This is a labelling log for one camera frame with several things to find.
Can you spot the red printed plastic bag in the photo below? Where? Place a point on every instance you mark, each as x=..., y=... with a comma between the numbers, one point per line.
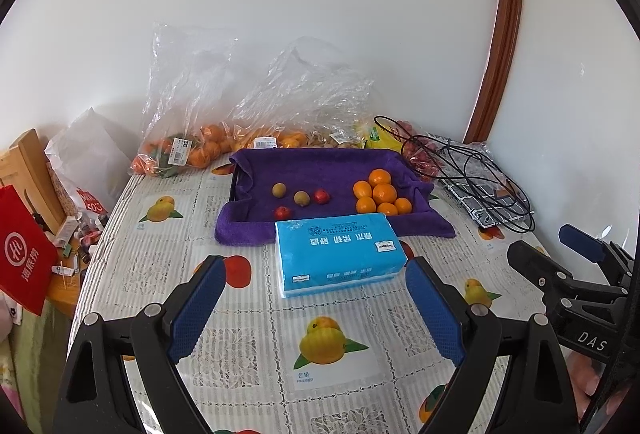
x=91, y=201

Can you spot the packaged grey checked cloth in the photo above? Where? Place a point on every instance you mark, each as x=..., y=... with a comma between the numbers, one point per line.
x=480, y=199

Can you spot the blue tissue pack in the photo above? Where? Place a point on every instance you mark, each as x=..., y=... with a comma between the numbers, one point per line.
x=340, y=254

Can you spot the clear bag of brown fruits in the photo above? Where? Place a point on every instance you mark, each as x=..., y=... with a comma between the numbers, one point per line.
x=332, y=140

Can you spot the brown wooden door frame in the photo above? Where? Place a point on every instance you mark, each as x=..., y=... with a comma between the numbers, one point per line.
x=502, y=29

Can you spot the cluster of small bottles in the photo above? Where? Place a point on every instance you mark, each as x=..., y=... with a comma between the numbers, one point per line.
x=80, y=234

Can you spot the purple towel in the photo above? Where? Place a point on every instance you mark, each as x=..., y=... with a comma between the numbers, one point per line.
x=330, y=174

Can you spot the person's right hand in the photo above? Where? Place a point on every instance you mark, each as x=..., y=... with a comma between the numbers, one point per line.
x=587, y=381

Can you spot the small red fruit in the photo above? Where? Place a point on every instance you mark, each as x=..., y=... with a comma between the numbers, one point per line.
x=321, y=197
x=282, y=212

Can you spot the wooden side table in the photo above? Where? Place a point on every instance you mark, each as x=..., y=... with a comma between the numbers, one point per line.
x=67, y=286

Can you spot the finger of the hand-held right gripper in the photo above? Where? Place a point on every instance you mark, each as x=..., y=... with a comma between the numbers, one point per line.
x=532, y=264
x=580, y=241

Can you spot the red paper bag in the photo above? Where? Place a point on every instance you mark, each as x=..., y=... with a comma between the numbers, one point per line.
x=22, y=249

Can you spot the bag of red fruits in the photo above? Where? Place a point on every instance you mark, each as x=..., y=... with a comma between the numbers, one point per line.
x=420, y=151

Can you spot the clear bag of leafy tangerines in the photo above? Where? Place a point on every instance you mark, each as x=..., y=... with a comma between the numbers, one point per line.
x=185, y=134

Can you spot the wooden chair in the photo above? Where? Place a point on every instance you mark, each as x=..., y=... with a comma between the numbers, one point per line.
x=30, y=164

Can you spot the large orange with stem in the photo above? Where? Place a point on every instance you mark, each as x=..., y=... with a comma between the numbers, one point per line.
x=384, y=193

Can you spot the clear bag of oranges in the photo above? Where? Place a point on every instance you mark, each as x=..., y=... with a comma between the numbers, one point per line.
x=300, y=104

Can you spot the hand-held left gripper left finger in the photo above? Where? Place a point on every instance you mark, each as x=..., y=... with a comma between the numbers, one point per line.
x=197, y=309

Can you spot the yellow pomelo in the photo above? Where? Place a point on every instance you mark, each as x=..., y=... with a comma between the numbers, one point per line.
x=377, y=140

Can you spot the small brown fruit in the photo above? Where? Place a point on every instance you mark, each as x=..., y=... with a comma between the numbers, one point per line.
x=278, y=189

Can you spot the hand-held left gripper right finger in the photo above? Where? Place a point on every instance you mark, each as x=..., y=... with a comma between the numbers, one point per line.
x=435, y=314

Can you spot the white plastic bag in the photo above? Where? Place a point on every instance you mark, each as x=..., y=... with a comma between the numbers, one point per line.
x=90, y=149

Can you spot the pale green cloth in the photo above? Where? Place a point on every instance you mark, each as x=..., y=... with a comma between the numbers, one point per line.
x=22, y=364

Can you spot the black tray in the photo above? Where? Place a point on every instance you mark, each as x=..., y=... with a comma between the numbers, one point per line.
x=233, y=186

